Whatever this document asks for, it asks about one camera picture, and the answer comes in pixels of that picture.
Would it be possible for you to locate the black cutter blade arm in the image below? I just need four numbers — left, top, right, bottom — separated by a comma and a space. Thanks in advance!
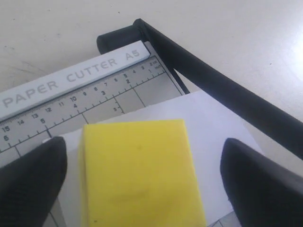
97, 18, 303, 158

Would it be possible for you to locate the grey paper cutter base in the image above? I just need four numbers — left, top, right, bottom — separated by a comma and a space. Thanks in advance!
0, 42, 185, 165

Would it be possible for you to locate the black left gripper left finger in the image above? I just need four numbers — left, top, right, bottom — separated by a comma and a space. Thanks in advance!
0, 137, 67, 227

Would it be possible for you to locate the white paper sheet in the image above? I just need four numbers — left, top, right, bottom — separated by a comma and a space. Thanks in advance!
58, 91, 264, 227

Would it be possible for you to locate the yellow foam cube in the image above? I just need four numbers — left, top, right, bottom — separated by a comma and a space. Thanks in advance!
78, 119, 206, 227

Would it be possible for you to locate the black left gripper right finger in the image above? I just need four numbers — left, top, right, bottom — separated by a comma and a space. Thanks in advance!
220, 138, 303, 227

